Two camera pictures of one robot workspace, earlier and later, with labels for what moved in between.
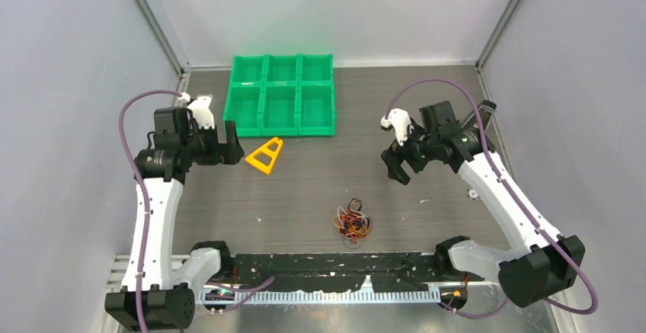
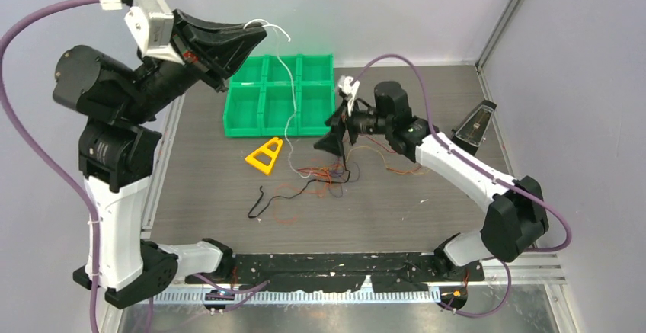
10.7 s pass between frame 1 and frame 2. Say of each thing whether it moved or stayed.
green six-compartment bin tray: stayed
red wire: moved
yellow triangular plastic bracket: stayed
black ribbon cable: moved
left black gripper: moved
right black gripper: moved
